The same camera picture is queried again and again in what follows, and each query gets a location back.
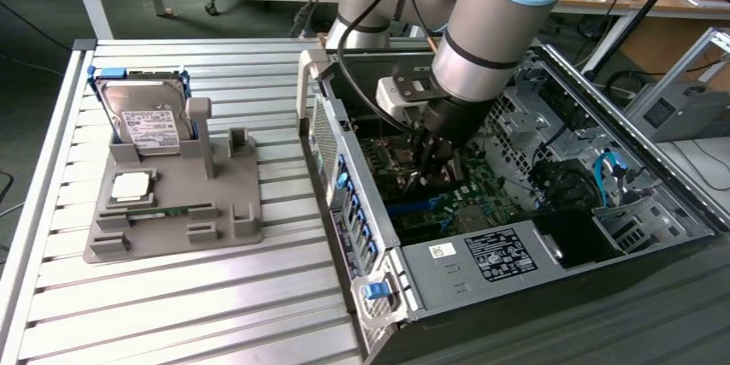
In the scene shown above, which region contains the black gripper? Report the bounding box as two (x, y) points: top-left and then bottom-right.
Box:
(420, 98), (495, 149)

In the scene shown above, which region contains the perforated metal drive cage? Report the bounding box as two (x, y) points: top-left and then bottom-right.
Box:
(487, 56), (621, 178)

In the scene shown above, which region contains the green motherboard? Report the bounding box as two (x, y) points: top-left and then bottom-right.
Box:
(356, 116), (530, 243)

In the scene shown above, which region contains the blue expansion slot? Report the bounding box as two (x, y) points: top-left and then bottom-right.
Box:
(387, 198), (435, 215)

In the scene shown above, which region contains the silver chipset heatsink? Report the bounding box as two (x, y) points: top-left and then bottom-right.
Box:
(458, 205), (498, 230)

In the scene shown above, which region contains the open grey PC case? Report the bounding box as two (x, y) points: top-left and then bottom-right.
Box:
(295, 38), (730, 365)

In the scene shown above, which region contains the grey power supply unit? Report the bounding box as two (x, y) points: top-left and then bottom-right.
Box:
(398, 219), (565, 314)

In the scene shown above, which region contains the grey metal disk bay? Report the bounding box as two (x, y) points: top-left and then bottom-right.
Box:
(591, 200), (695, 255)

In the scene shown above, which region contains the black stand pole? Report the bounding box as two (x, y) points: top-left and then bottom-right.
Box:
(579, 0), (702, 82)

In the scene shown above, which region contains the grey computer tower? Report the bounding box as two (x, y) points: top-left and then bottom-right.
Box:
(625, 80), (730, 144)

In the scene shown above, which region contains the white side table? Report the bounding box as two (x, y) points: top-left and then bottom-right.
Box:
(653, 138), (730, 216)

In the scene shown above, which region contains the grey plastic parts rack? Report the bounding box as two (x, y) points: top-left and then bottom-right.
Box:
(83, 95), (267, 264)

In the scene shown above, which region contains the hard disk in blue carrier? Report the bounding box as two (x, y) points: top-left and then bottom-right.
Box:
(84, 64), (199, 156)

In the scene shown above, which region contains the green RAM stick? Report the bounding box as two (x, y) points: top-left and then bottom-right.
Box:
(126, 206), (191, 218)

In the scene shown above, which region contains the silver CPU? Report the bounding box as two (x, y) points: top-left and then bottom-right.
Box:
(110, 171), (158, 204)

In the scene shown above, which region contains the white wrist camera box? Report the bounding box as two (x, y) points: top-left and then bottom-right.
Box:
(374, 63), (440, 116)

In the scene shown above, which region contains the black power wire bundle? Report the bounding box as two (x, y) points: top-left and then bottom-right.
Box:
(527, 158), (601, 212)

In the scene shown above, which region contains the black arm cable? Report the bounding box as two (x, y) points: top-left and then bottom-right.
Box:
(335, 0), (427, 135)

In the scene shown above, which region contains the blue SATA wire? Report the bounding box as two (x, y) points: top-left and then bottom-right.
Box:
(593, 149), (630, 208)

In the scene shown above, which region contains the aluminium profile frame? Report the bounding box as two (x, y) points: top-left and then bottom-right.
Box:
(655, 26), (730, 97)

